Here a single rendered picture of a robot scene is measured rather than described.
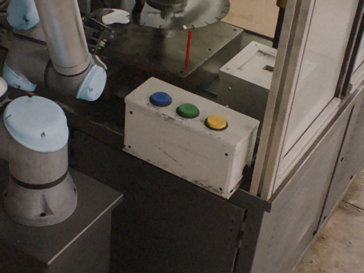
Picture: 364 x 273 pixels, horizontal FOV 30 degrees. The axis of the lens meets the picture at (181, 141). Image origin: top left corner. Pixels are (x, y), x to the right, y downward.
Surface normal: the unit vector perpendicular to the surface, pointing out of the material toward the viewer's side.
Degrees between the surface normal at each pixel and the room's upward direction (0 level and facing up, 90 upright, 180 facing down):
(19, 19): 58
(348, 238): 0
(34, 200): 72
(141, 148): 90
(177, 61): 0
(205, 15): 0
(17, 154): 90
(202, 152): 90
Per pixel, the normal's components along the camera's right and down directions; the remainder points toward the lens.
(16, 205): -0.50, 0.21
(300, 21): -0.52, 0.48
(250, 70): 0.09, -0.79
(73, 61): 0.36, 0.76
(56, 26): 0.02, 0.82
